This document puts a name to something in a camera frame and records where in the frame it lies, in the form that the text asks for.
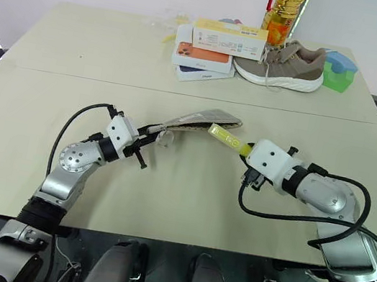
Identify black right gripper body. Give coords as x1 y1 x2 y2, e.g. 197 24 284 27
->
238 166 269 193

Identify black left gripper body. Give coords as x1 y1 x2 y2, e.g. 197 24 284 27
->
119 129 156 172

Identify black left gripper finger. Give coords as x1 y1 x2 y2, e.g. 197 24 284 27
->
135 120 169 138
136 128 165 149

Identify grey grid pouch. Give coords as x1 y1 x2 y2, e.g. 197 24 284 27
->
145 96 245 150

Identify white box with blue phone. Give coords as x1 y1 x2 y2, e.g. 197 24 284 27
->
172 60 237 92

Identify brown sneaker with white sole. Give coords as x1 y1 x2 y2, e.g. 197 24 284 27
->
228 29 331 97

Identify white box with orange phone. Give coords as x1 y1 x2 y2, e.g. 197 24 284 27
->
170 22 239 77

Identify green foam block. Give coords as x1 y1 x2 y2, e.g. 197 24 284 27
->
319 60 360 96

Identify yellow and white carton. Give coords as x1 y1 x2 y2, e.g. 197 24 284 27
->
189 16 270 62

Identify blue foam block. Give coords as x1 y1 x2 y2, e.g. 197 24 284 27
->
322 48 362 78

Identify yellow cooking oil bottle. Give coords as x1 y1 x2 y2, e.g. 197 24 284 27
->
257 0 311 53

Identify clear zipper pull ring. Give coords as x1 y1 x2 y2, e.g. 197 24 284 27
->
155 128 178 151

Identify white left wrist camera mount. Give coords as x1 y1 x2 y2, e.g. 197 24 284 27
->
101 112 142 157

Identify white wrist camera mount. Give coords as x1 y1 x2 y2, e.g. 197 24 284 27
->
240 136 300 197
101 112 142 157

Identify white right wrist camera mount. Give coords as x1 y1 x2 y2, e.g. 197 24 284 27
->
240 136 300 197

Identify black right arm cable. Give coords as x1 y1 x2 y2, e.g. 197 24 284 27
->
228 150 377 273

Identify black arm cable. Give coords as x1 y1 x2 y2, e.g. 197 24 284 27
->
45 95 127 190
228 150 377 273

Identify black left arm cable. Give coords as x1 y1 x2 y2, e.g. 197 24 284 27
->
45 95 127 190

